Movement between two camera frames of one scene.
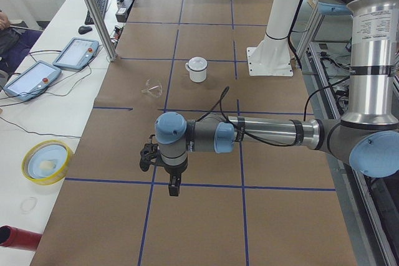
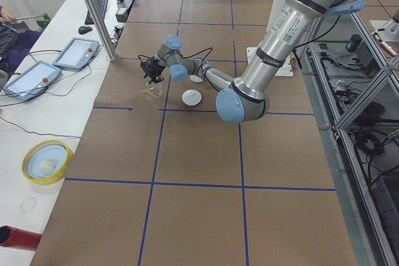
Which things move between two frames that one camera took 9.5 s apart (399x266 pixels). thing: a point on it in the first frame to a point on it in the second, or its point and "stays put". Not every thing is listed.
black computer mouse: (83, 29) stays put
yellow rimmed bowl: (47, 162) stays put
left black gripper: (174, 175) to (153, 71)
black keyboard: (101, 2) stays put
